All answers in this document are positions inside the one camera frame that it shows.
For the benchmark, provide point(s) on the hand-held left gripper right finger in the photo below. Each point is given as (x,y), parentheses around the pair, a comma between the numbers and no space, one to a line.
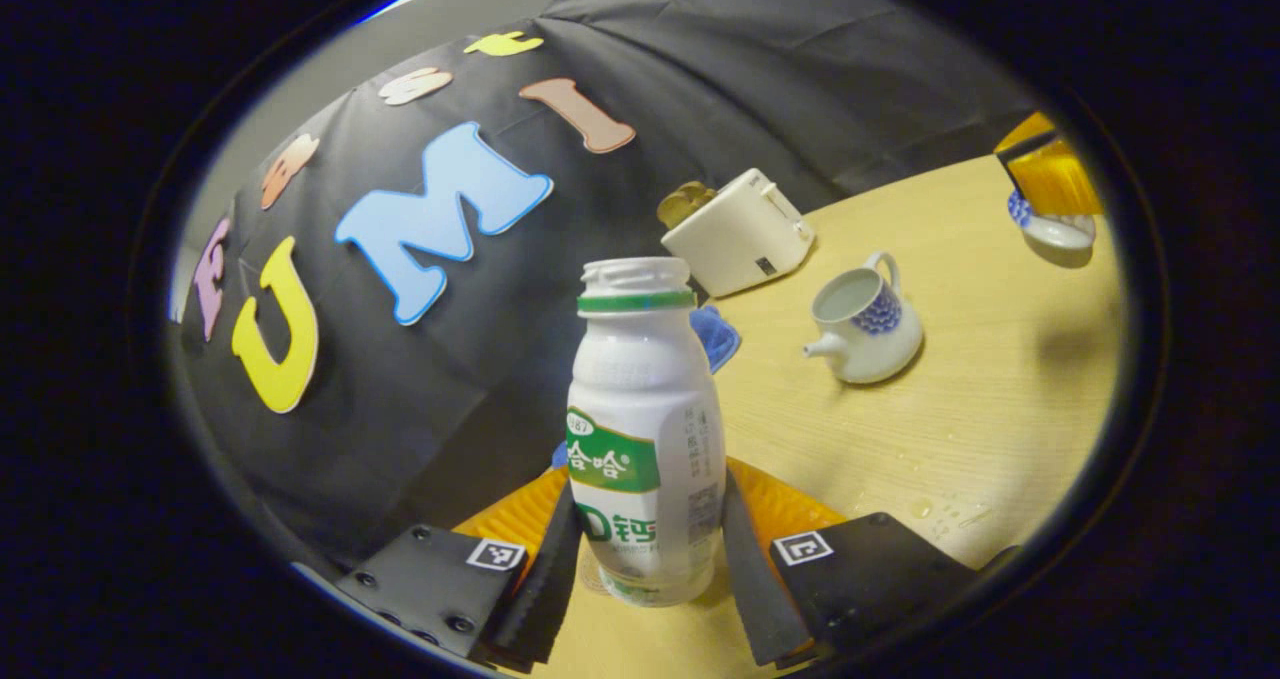
(750,589)

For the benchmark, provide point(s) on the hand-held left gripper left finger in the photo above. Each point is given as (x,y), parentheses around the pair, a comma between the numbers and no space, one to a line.
(545,599)

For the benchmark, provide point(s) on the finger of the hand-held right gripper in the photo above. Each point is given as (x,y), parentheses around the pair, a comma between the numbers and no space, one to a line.
(1025,134)
(1060,174)

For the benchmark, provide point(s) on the white green water bottle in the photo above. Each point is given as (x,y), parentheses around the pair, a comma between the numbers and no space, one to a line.
(640,399)

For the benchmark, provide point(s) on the white blue-patterned teacup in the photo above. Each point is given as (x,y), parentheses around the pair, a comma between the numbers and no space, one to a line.
(870,354)

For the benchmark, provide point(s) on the black backdrop cloth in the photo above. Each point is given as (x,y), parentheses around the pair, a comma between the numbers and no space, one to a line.
(450,409)

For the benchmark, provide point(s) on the blue towel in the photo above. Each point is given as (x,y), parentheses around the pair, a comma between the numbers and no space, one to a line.
(715,339)

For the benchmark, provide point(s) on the white toaster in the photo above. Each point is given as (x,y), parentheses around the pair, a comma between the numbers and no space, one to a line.
(740,244)

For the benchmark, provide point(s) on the brown toast slice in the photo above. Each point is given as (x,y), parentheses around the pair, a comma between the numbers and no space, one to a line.
(700,194)
(675,209)

